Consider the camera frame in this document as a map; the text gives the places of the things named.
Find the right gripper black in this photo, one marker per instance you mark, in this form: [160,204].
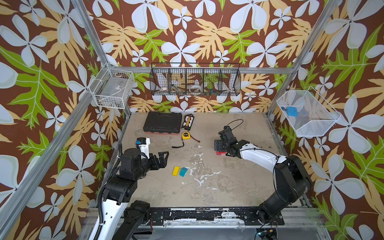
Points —
[223,145]

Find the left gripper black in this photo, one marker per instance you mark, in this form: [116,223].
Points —
[162,161]

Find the yellow rectangular block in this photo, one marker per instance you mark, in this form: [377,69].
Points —
[175,171]

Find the teal block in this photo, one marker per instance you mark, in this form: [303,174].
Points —
[183,171]

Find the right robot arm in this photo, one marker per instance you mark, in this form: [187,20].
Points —
[291,179]

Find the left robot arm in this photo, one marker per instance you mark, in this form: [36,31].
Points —
[118,218]

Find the yellow tape measure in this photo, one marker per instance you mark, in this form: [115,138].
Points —
[185,136]

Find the black tool case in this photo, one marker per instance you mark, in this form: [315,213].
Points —
[163,123]

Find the blue object in basket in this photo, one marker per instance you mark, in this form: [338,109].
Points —
[292,111]

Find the white mesh basket right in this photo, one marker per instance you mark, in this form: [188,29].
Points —
[316,115]

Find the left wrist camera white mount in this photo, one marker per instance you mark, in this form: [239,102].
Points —
[143,145]

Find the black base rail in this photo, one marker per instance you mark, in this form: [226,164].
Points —
[249,215]

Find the black wire basket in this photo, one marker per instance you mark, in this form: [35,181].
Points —
[208,79]

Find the white wire basket left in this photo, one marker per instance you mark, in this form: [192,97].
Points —
[112,87]

